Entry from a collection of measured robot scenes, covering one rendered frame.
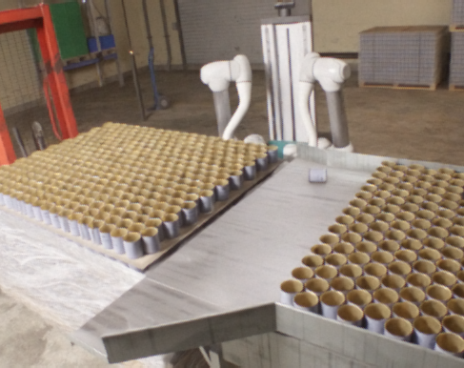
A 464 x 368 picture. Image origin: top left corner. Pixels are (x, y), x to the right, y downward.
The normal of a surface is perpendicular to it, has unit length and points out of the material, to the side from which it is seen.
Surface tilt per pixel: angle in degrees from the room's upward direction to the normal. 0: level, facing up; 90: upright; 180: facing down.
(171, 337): 90
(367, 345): 90
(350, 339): 90
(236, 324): 90
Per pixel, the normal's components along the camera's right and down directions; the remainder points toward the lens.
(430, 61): -0.62, 0.40
